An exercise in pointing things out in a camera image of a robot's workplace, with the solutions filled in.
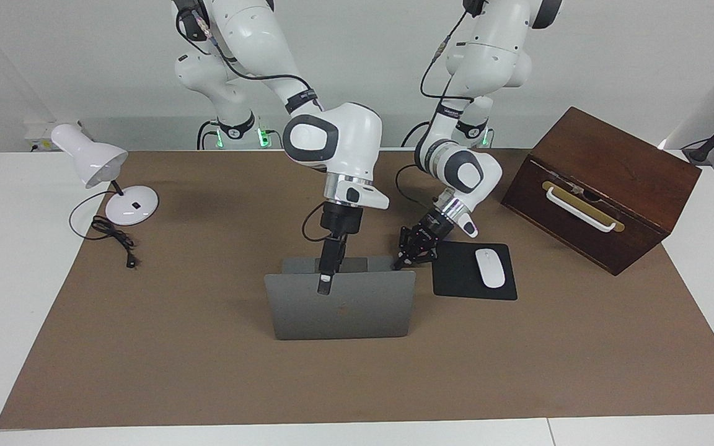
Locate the brown table mat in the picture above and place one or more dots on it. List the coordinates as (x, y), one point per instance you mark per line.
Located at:
(208, 359)

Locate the grey apple laptop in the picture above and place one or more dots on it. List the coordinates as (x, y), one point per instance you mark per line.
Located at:
(363, 310)

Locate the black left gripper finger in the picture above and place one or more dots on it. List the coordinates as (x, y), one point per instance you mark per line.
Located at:
(408, 240)
(422, 254)

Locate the white desk lamp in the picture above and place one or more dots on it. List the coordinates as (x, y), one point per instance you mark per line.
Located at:
(134, 207)

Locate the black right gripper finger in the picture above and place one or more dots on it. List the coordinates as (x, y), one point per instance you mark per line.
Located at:
(341, 259)
(326, 272)

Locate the black mouse pad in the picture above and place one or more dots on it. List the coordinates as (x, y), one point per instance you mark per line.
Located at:
(456, 275)

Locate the white computer mouse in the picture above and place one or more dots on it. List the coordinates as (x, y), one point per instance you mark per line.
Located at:
(490, 269)

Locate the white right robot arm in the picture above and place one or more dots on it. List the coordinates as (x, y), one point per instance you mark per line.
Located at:
(344, 142)

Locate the dark brown wooden box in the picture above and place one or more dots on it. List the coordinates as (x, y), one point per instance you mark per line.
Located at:
(611, 155)

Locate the white wall power strip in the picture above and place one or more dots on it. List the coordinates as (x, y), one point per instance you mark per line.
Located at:
(47, 131)

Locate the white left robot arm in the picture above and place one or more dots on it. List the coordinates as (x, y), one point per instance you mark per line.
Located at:
(487, 56)

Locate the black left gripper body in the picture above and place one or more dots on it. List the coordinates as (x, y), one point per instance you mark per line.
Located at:
(434, 228)

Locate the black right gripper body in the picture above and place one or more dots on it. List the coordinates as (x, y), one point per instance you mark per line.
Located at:
(341, 220)

